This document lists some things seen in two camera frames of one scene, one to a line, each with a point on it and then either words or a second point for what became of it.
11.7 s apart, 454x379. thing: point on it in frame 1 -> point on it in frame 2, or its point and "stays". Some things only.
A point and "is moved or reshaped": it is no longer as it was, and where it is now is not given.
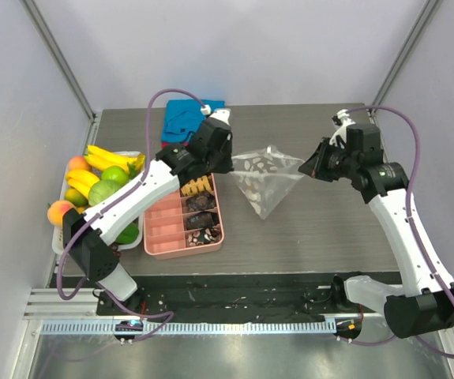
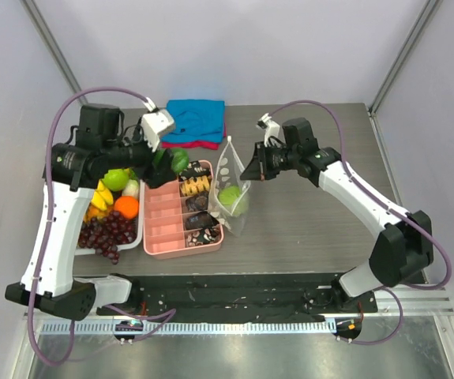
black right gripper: [317, 161] -> [263, 160]
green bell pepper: [129, 234] is moved or reshaped
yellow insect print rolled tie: [194, 187] stays
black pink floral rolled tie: [202, 236] stays
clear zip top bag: [264, 175] -> [229, 204]
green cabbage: [101, 189] -> [231, 198]
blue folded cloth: [181, 118] stays
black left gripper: [227, 166] -> [162, 172]
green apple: [115, 173] stays
